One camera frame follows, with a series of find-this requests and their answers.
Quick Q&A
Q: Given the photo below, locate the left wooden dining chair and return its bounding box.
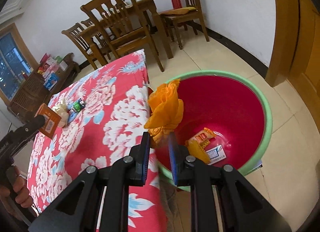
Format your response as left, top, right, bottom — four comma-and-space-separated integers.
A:
61, 23, 111, 70

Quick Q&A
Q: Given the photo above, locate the small green toy car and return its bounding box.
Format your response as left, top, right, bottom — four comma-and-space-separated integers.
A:
69, 99, 86, 113

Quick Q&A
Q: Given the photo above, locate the far wooden dining chair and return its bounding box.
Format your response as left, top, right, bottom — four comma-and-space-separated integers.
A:
80, 19, 119, 48

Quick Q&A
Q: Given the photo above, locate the white green carton box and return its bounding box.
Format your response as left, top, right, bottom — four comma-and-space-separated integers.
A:
206, 145, 227, 165

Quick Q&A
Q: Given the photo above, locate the pile of gift boxes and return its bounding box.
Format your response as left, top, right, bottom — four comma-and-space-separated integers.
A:
37, 53, 68, 79

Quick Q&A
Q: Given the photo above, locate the wooden door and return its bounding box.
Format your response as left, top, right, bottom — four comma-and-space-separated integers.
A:
288, 0, 319, 127

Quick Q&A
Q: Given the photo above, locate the cream paper wad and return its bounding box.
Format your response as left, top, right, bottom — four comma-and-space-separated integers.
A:
52, 99, 69, 127

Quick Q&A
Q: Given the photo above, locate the orange small carton box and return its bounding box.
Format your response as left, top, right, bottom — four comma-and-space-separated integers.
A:
35, 103, 61, 139

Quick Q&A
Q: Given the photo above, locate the wooden dining chair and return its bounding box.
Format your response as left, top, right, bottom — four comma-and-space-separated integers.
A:
80, 19, 119, 48
80, 0, 164, 72
61, 23, 111, 70

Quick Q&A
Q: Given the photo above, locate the orange thread spool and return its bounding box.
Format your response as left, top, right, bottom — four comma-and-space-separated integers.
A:
189, 127, 216, 145

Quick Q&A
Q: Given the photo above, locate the blue curved plastic pipe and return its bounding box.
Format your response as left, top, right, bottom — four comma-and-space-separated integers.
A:
67, 111, 78, 124

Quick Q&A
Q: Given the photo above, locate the orange mesh bag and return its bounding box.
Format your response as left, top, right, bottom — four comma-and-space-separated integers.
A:
144, 79, 184, 148

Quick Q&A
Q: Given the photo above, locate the wooden dining table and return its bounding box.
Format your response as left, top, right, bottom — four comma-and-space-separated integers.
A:
80, 0, 174, 71

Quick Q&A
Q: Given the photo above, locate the near wooden dining chair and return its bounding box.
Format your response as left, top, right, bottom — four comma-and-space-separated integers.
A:
80, 0, 164, 72

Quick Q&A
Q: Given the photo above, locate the person's left hand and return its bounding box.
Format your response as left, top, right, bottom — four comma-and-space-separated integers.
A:
1, 166, 34, 214

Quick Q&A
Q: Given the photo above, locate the red bucket green rim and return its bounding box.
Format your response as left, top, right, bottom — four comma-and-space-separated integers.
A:
150, 69, 273, 193

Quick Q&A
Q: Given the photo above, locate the window with wooden frame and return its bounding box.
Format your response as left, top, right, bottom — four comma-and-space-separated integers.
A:
1, 23, 39, 105

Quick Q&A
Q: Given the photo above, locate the blue white box on bench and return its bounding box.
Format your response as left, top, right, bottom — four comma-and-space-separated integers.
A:
44, 73, 59, 91

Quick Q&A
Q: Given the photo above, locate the red floral tablecloth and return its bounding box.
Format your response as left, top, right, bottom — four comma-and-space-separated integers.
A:
27, 50, 167, 231

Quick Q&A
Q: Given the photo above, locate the yellow seat cushion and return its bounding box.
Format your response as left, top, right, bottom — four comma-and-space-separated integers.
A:
160, 6, 197, 15

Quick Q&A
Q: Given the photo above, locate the wooden bench sofa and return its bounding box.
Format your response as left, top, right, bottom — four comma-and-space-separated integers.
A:
7, 52, 80, 123

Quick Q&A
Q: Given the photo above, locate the wooden door frame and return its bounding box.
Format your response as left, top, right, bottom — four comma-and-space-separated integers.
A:
265, 0, 299, 87

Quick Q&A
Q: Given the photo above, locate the right wooden chair by wall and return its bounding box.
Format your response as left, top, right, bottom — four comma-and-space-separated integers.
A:
160, 0, 209, 50

